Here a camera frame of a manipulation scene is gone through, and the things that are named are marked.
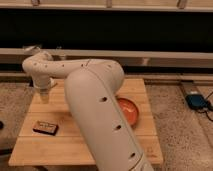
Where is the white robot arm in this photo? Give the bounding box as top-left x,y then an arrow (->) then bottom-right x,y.
22,51 -> 154,171

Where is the dark brown box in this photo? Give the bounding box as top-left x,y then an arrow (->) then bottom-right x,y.
33,121 -> 58,135

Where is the wooden table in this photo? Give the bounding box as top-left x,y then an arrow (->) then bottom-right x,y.
9,78 -> 163,166

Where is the orange bowl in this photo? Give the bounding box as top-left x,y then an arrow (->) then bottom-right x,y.
117,98 -> 139,127

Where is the blue device on floor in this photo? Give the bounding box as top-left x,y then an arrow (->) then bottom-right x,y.
186,94 -> 207,110

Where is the grey metal rail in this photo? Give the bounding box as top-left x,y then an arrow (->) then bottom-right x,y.
0,48 -> 213,68

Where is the black cable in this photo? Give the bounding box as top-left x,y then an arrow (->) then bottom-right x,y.
196,91 -> 213,122

